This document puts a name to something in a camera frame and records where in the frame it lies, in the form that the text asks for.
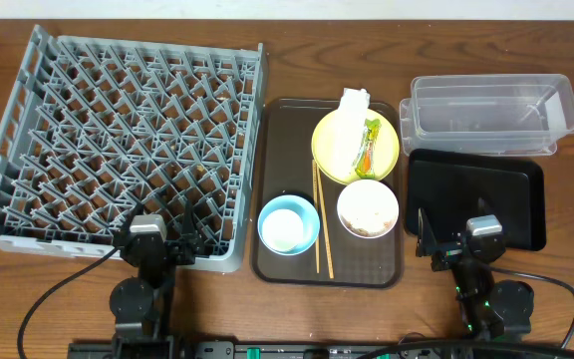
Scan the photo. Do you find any brown serving tray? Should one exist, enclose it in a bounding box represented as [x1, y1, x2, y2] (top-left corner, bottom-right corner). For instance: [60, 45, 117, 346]
[250, 99, 404, 289]

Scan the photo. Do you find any white plastic wrapper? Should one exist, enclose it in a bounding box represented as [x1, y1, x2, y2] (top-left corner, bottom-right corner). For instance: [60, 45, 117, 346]
[333, 88, 370, 177]

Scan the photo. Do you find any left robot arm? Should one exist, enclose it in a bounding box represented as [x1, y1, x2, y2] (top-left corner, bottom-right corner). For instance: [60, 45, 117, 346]
[109, 203, 202, 359]

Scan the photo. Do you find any light blue bowl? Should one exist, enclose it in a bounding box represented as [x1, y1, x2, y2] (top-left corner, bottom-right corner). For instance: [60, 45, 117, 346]
[257, 194, 320, 256]

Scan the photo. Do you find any black waste tray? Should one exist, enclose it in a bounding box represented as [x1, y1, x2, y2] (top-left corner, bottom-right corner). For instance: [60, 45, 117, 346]
[405, 149, 547, 251]

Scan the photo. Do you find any left black cable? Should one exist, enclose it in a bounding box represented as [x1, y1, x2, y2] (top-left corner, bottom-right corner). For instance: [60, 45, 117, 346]
[16, 246, 121, 359]

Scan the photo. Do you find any yellow plate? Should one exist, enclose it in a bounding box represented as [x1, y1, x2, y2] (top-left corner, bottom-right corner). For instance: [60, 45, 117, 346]
[311, 109, 400, 184]

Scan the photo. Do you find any pink white bowl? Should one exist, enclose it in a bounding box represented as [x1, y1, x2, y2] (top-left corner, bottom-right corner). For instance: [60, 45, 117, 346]
[336, 179, 400, 239]

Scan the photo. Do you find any white cup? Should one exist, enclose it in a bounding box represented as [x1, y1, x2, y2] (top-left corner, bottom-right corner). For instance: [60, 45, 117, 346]
[261, 209, 304, 252]

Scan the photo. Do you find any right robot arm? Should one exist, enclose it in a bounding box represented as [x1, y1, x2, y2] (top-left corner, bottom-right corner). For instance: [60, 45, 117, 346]
[416, 207, 534, 340]

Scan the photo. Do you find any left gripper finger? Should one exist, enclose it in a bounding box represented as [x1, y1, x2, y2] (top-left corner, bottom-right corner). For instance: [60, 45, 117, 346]
[180, 199, 198, 244]
[126, 203, 144, 230]

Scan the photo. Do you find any green orange snack wrapper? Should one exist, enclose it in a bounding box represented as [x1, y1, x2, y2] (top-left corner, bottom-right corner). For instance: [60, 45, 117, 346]
[353, 119, 381, 180]

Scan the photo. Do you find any black cable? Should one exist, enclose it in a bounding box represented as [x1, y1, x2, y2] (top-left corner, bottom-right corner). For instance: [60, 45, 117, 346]
[485, 266, 574, 349]
[16, 246, 121, 359]

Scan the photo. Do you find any right black cable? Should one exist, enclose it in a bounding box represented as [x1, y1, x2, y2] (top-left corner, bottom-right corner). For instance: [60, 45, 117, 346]
[485, 266, 574, 349]

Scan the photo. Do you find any grey plastic dish rack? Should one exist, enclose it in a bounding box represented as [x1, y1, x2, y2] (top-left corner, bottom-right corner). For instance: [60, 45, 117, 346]
[0, 27, 268, 272]

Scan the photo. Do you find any clear plastic bin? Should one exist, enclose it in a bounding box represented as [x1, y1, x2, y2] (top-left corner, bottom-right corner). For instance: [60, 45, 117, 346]
[399, 74, 574, 157]

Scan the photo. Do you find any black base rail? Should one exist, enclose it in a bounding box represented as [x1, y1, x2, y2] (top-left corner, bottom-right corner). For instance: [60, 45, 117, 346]
[67, 340, 574, 359]

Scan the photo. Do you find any wooden chopstick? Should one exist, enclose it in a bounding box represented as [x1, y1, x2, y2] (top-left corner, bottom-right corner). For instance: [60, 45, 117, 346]
[313, 161, 335, 279]
[311, 159, 321, 274]

